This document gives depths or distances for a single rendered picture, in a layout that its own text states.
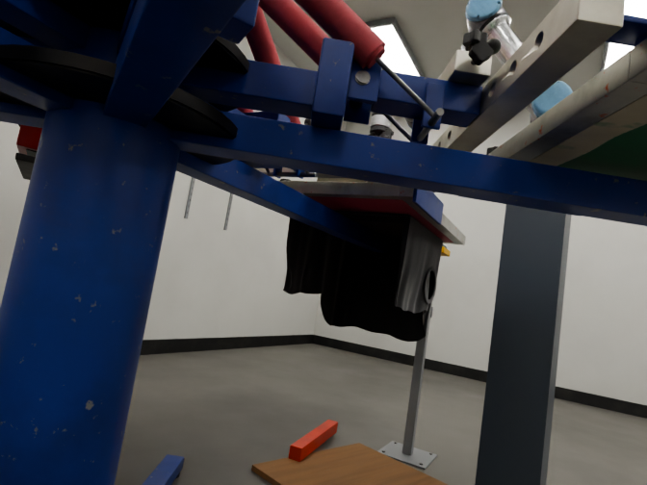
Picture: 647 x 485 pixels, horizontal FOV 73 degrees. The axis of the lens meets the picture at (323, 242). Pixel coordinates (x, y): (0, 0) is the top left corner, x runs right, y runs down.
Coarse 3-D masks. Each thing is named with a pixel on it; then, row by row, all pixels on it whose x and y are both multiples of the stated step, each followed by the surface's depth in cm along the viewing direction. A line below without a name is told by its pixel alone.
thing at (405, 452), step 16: (448, 256) 210; (416, 352) 201; (416, 368) 200; (416, 384) 199; (416, 400) 198; (416, 416) 198; (384, 448) 199; (400, 448) 202; (416, 448) 206; (416, 464) 186
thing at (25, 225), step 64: (64, 0) 58; (128, 0) 55; (64, 64) 52; (64, 128) 61; (128, 128) 63; (192, 128) 67; (64, 192) 60; (128, 192) 63; (64, 256) 59; (128, 256) 64; (0, 320) 60; (64, 320) 59; (128, 320) 65; (0, 384) 58; (64, 384) 59; (128, 384) 67; (0, 448) 57; (64, 448) 58
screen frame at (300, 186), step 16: (304, 192) 132; (320, 192) 129; (336, 192) 127; (352, 192) 124; (368, 192) 122; (384, 192) 120; (400, 192) 118; (416, 208) 129; (432, 224) 150; (448, 224) 155; (464, 240) 184
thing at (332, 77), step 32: (0, 0) 54; (32, 0) 56; (256, 0) 46; (32, 32) 60; (64, 32) 60; (224, 32) 47; (256, 64) 70; (320, 64) 66; (352, 64) 69; (224, 96) 72; (256, 96) 70; (288, 96) 70; (320, 96) 65; (352, 96) 68
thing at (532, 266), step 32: (512, 224) 145; (544, 224) 139; (512, 256) 143; (544, 256) 138; (512, 288) 141; (544, 288) 136; (512, 320) 140; (544, 320) 135; (512, 352) 138; (544, 352) 133; (512, 384) 136; (544, 384) 132; (512, 416) 135; (544, 416) 130; (480, 448) 138; (512, 448) 133; (544, 448) 131; (480, 480) 136; (512, 480) 132; (544, 480) 137
